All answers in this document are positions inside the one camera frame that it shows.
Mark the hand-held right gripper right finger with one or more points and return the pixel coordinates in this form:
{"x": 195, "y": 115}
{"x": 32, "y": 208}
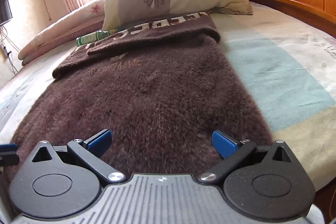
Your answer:
{"x": 224, "y": 144}

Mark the brown knitted sweater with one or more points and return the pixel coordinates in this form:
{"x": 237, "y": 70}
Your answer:
{"x": 147, "y": 98}

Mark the black television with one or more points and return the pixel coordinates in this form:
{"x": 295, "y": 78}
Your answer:
{"x": 5, "y": 8}

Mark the wall power socket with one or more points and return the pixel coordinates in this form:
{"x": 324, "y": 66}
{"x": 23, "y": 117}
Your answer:
{"x": 7, "y": 51}

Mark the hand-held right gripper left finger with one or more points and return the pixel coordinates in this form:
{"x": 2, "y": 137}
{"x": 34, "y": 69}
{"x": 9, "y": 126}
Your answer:
{"x": 99, "y": 144}

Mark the striped bed sheet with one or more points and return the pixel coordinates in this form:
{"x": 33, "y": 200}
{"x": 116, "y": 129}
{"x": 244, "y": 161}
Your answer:
{"x": 275, "y": 69}

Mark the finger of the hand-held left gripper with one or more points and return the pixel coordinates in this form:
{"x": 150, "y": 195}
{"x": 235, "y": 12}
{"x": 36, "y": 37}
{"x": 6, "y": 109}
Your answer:
{"x": 8, "y": 147}

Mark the large green bottle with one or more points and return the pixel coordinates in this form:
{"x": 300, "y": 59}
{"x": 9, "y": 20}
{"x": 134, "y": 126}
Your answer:
{"x": 92, "y": 37}

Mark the folded pink quilt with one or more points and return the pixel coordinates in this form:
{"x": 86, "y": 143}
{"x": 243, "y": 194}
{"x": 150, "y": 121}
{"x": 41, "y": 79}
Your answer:
{"x": 65, "y": 27}

